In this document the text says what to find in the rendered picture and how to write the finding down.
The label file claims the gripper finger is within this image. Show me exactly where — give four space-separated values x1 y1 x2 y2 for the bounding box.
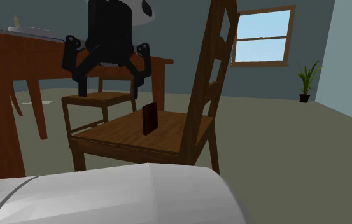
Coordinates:
61 34 102 98
121 43 153 100

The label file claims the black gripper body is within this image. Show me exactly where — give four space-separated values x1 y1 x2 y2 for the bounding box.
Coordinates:
85 0 134 66

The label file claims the small wooden chair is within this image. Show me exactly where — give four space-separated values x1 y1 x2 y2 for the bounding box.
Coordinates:
60 76 138 141

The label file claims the dark brown upright box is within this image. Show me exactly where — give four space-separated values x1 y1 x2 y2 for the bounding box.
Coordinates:
141 102 159 136

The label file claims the tall-backed wooden chair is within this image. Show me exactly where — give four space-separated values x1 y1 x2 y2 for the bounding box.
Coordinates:
69 0 241 175

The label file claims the white plate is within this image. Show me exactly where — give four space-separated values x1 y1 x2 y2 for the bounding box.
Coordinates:
7 26 57 39

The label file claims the wooden framed window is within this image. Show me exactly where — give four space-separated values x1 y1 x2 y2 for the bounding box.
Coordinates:
230 4 297 69

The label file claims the green potted plant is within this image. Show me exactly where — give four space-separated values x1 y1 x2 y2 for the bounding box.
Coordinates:
296 60 324 104

